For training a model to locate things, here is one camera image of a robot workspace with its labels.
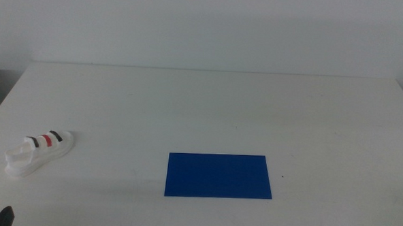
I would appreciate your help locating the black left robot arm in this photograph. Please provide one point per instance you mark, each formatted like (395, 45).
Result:
(4, 218)

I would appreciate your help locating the blue rectangular mat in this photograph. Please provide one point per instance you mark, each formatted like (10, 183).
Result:
(219, 176)

